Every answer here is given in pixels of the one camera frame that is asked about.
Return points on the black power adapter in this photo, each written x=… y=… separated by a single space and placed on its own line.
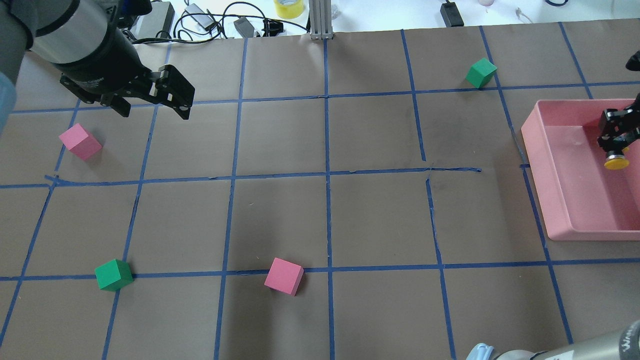
x=451 y=14

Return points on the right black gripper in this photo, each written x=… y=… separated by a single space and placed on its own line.
x=618 y=131

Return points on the pink cube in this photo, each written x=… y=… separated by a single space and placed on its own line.
x=284 y=276
x=80 y=142

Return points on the yellow push button switch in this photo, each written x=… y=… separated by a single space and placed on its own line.
x=617 y=156

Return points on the aluminium profile post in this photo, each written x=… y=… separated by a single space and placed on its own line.
x=320 y=16

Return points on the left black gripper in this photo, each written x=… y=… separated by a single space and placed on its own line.
x=104 y=62

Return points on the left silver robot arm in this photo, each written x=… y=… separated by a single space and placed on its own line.
x=83 y=40

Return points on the pink cube centre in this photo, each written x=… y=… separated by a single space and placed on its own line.
x=284 y=276

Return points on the pink plastic tray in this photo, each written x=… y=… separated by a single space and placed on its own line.
x=580 y=199

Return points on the pink cube far side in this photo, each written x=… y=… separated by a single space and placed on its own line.
x=80 y=142

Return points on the green cube near base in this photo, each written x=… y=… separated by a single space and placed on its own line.
x=113 y=275

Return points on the yellow tape roll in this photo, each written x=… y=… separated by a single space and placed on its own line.
x=289 y=9

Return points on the green cube near tray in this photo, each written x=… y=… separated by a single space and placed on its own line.
x=481 y=72

